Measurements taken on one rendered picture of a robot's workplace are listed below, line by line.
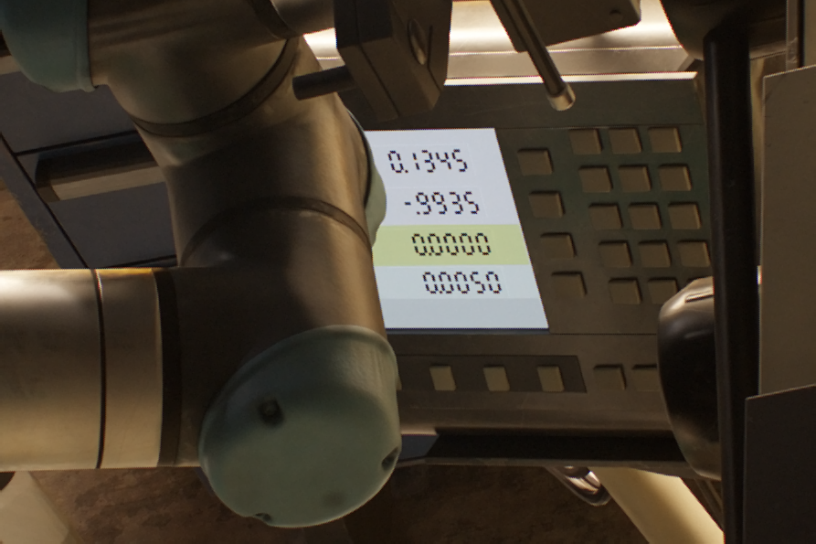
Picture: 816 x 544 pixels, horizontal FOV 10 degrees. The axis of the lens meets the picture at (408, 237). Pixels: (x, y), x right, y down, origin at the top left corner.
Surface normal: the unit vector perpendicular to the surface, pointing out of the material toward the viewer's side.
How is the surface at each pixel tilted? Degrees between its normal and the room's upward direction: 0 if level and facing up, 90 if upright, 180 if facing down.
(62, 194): 90
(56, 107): 90
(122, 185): 90
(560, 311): 71
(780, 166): 0
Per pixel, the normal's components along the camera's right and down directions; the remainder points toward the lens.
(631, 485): -0.19, 0.17
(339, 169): 0.76, -0.54
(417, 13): 0.93, -0.21
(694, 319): -0.37, -0.58
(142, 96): -0.43, 0.76
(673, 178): -0.41, 0.51
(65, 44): -0.18, 0.60
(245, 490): 0.14, 0.68
